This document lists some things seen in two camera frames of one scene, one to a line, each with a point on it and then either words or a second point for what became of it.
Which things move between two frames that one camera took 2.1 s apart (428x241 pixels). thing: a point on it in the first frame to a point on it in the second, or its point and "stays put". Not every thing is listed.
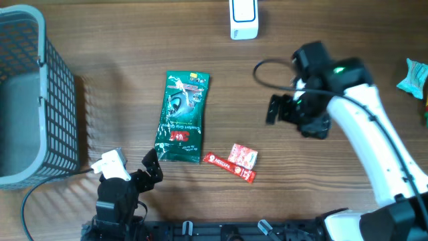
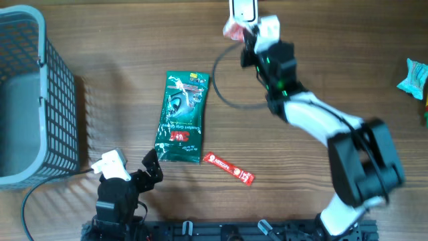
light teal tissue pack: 417,75 stays put
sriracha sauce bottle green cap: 426,116 stays put
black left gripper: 154,168 stays put
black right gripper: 319,126 to 247,51
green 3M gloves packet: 178,136 stays put
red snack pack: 244,156 to 234,31
